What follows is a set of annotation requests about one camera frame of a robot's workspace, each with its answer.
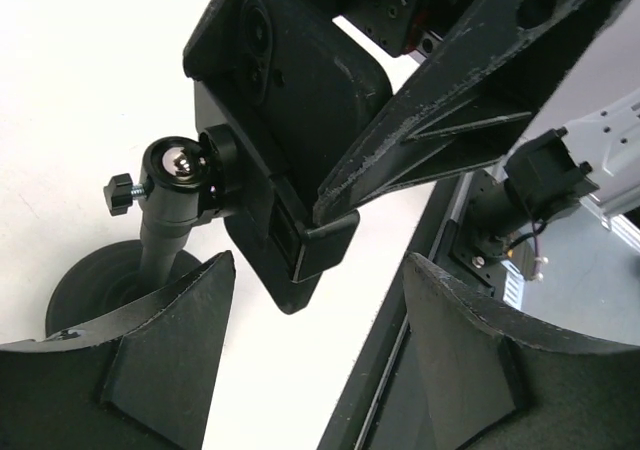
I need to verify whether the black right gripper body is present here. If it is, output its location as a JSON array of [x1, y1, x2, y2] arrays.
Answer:
[[337, 0, 475, 57]]

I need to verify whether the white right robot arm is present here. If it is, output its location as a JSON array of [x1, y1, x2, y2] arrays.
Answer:
[[313, 0, 631, 258]]

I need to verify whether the black cased smartphone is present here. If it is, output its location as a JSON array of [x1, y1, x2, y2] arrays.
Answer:
[[183, 0, 391, 189]]

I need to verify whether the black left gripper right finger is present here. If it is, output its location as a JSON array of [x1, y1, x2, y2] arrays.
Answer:
[[402, 253, 639, 449]]

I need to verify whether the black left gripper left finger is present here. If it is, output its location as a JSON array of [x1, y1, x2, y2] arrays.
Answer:
[[1, 251, 236, 449]]

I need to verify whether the black clamp phone stand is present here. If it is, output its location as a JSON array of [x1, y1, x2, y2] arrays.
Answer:
[[45, 78, 360, 334]]

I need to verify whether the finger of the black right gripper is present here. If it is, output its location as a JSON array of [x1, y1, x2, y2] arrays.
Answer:
[[312, 0, 632, 224]]

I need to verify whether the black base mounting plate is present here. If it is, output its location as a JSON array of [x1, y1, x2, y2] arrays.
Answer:
[[318, 170, 506, 449]]

